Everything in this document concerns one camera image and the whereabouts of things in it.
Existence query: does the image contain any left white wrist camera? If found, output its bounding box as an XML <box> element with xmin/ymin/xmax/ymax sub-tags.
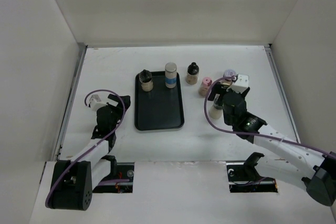
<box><xmin>88</xmin><ymin>94</ymin><xmax>103</xmax><ymax>111</ymax></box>

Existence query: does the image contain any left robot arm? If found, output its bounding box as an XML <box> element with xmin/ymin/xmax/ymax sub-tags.
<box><xmin>45</xmin><ymin>90</ymin><xmax>131</xmax><ymax>211</ymax></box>

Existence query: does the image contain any black grinder-cap spice bottle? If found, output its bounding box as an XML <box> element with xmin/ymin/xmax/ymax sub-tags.
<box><xmin>139</xmin><ymin>69</ymin><xmax>153</xmax><ymax>92</ymax></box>

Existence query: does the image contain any purple-lid spice jar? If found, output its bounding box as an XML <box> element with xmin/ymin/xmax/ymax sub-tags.
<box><xmin>223</xmin><ymin>69</ymin><xmax>237</xmax><ymax>82</ymax></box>

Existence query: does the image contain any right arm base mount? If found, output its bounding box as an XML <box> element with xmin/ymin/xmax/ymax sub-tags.
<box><xmin>226</xmin><ymin>162</ymin><xmax>278</xmax><ymax>193</ymax></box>

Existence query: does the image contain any black knob-cap spice bottle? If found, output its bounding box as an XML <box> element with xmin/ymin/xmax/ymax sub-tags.
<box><xmin>185</xmin><ymin>62</ymin><xmax>199</xmax><ymax>85</ymax></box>

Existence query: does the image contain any black plastic tray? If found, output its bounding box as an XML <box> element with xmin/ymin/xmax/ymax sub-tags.
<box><xmin>134</xmin><ymin>71</ymin><xmax>185</xmax><ymax>131</ymax></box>

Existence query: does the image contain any tall blue-band spice jar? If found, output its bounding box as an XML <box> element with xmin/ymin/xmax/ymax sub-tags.
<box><xmin>165</xmin><ymin>62</ymin><xmax>177</xmax><ymax>89</ymax></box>

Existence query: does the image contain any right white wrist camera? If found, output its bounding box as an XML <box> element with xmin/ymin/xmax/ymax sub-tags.
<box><xmin>230</xmin><ymin>74</ymin><xmax>249</xmax><ymax>93</ymax></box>

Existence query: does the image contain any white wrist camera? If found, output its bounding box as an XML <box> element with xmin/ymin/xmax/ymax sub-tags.
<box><xmin>88</xmin><ymin>94</ymin><xmax>103</xmax><ymax>111</ymax></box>
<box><xmin>230</xmin><ymin>74</ymin><xmax>249</xmax><ymax>93</ymax></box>

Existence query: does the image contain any yellow-cap spice bottle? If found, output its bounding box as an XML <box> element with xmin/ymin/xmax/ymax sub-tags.
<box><xmin>221</xmin><ymin>82</ymin><xmax>232</xmax><ymax>91</ymax></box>

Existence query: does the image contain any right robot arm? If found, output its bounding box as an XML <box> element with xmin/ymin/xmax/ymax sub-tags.
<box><xmin>205</xmin><ymin>81</ymin><xmax>335</xmax><ymax>207</ymax></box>

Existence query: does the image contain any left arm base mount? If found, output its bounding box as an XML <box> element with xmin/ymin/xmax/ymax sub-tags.
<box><xmin>92</xmin><ymin>155</ymin><xmax>135</xmax><ymax>194</ymax></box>

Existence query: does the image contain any pink-cap spice bottle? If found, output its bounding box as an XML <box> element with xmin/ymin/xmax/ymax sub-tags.
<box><xmin>198</xmin><ymin>77</ymin><xmax>213</xmax><ymax>97</ymax></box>

